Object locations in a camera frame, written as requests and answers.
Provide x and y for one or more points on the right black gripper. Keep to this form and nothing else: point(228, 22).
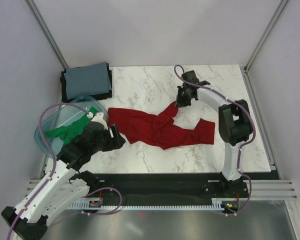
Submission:
point(179, 102)

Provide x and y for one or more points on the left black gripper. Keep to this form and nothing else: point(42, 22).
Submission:
point(115, 143)

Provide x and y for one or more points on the red t shirt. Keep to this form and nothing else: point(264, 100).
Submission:
point(160, 130)

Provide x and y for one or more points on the clear teal plastic bin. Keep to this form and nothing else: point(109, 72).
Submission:
point(60, 127)

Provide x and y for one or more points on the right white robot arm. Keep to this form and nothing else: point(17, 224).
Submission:
point(235, 124)

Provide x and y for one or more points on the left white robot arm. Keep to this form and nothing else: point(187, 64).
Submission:
point(64, 184)

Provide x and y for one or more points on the green t shirt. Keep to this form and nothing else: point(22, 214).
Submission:
point(39, 136)

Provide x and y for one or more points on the folded grey-blue t shirt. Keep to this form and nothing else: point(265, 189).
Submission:
point(86, 81)

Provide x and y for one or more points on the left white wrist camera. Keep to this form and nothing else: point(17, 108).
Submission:
point(99, 117)

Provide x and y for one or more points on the right aluminium frame post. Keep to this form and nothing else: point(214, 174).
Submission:
point(266, 33)

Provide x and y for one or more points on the aluminium frame post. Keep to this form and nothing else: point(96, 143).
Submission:
point(266, 33)
point(47, 33)

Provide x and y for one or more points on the white slotted cable duct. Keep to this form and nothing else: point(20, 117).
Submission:
point(88, 205)

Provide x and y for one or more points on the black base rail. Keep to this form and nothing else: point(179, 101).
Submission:
point(149, 189)

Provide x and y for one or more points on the left aluminium frame post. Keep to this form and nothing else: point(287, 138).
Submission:
point(47, 33)

